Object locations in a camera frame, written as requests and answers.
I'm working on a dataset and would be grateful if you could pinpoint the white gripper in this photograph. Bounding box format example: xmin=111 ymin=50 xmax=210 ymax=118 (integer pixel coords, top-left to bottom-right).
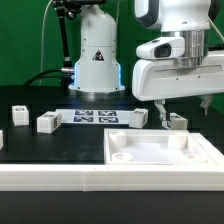
xmin=132 ymin=50 xmax=224 ymax=127

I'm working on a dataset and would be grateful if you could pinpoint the white square tabletop part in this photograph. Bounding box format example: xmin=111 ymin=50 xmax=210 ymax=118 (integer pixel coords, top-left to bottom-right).
xmin=104 ymin=129 xmax=224 ymax=166

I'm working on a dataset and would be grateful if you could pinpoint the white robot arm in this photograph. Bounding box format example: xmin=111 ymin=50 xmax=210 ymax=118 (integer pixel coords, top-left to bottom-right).
xmin=69 ymin=0 xmax=224 ymax=121

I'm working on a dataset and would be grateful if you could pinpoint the apriltag sheet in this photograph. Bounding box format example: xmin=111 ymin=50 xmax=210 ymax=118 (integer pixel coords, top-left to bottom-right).
xmin=57 ymin=109 xmax=131 ymax=125

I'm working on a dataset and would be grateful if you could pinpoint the white obstacle fence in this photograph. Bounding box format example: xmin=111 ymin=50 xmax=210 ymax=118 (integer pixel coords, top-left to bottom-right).
xmin=0 ymin=163 xmax=224 ymax=191

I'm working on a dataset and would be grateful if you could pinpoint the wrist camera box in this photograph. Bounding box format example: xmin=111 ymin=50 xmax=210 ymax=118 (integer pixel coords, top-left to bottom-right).
xmin=136 ymin=37 xmax=185 ymax=60

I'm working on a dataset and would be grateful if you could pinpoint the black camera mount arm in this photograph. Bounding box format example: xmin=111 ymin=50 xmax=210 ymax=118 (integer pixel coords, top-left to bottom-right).
xmin=51 ymin=0 xmax=108 ymax=69

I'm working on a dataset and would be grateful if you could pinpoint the black cable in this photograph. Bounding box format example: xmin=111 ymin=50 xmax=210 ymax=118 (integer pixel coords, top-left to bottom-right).
xmin=23 ymin=68 xmax=75 ymax=87

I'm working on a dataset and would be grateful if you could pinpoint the grey thin cable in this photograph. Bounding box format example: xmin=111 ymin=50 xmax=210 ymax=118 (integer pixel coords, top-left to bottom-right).
xmin=39 ymin=0 xmax=54 ymax=86

